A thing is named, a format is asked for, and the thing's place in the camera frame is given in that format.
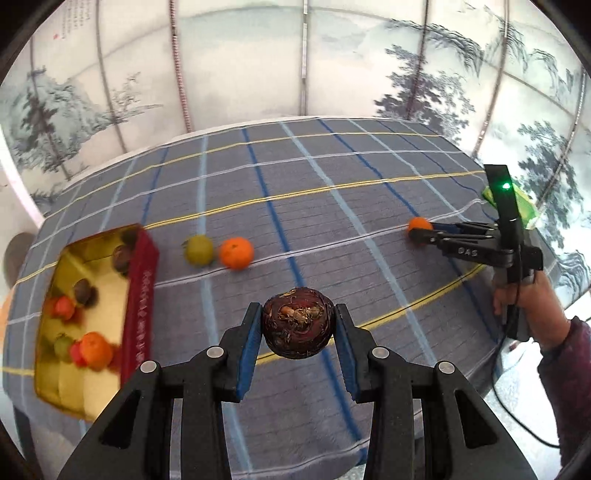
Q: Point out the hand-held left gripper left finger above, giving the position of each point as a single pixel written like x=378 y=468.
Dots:
x=249 y=355

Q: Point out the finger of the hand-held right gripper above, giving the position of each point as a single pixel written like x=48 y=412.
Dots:
x=471 y=229
x=461 y=250

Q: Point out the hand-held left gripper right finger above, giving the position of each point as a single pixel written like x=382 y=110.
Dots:
x=347 y=360

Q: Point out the small smooth orange persimmon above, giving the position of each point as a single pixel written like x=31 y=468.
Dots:
x=419 y=225

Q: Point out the dark brown mangosteen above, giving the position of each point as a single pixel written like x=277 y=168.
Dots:
x=298 y=323
x=122 y=259
x=85 y=293

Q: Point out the orange mandarin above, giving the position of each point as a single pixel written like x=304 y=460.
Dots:
x=236 y=253
x=96 y=350

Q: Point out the red persimmon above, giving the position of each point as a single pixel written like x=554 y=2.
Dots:
x=75 y=356

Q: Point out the red and gold tin box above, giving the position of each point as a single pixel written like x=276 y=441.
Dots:
x=69 y=387

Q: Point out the green persimmon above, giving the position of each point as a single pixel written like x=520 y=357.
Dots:
x=61 y=346
x=199 y=250

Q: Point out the red-orange persimmon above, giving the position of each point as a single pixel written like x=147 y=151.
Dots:
x=63 y=308

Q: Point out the person's right forearm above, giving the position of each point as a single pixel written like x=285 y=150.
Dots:
x=568 y=369

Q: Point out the person's right hand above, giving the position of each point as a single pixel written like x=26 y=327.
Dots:
x=547 y=314

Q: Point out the bright green box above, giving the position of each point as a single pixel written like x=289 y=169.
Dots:
x=526 y=210

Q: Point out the grey plaid tablecloth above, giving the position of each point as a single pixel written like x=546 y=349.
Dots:
x=323 y=184

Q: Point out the painted landscape folding screen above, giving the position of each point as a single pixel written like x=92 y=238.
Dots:
x=231 y=55

